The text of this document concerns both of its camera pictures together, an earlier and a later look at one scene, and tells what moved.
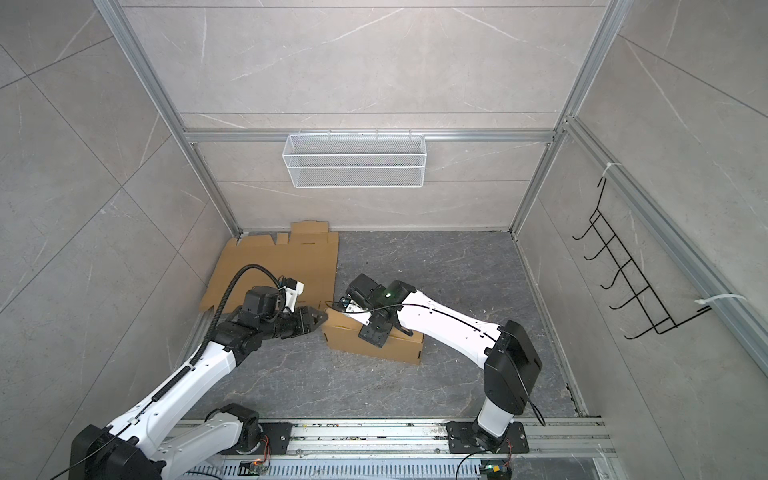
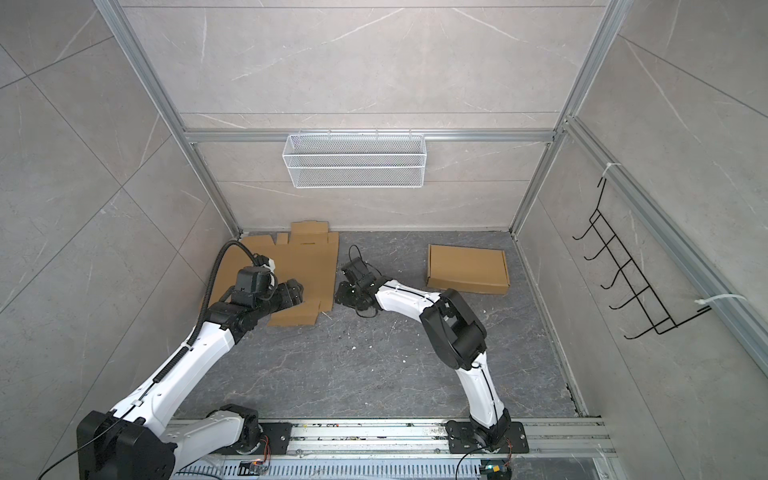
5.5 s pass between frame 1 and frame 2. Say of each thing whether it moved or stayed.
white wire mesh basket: stayed
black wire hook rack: stayed
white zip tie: stayed
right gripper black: moved
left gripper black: moved
